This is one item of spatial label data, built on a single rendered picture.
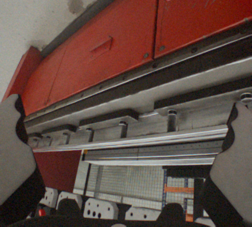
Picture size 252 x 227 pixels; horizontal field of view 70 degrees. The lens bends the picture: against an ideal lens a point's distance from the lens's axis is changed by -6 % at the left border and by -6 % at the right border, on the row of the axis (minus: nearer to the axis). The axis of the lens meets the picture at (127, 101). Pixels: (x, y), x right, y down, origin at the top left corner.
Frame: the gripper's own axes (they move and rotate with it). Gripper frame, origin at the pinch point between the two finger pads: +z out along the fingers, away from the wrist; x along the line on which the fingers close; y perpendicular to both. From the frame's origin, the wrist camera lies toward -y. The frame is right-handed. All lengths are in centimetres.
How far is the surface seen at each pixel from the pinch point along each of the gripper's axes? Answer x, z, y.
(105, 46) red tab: -10, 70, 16
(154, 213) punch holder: 7.9, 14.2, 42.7
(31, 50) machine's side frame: -95, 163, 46
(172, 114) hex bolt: 12.6, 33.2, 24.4
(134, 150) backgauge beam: 4, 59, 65
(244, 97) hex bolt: 26.3, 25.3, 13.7
